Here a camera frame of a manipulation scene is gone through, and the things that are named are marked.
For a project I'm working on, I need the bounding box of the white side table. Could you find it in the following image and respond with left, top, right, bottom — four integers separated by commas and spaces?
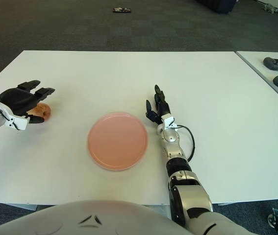
235, 50, 278, 111

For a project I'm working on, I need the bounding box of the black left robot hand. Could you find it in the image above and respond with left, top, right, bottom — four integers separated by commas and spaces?
0, 79, 56, 132

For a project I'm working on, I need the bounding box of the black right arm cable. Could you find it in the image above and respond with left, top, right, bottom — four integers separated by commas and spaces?
175, 124, 195, 162

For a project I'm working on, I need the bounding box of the grey robot torso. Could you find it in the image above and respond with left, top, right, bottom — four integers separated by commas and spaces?
0, 199, 193, 235

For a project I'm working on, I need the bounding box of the dark blue bulky object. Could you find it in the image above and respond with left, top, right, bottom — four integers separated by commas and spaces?
195, 0, 236, 14

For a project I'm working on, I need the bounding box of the red yellow apple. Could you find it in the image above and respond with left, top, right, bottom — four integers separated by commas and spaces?
28, 103, 52, 120

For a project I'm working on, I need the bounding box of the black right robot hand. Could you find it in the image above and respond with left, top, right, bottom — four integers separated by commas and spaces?
145, 84, 176, 132

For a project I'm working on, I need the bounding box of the small grey floor object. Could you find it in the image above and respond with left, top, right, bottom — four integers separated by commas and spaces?
262, 3, 278, 15

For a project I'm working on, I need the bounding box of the pink round plate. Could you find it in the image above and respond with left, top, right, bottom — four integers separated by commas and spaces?
87, 112, 149, 171

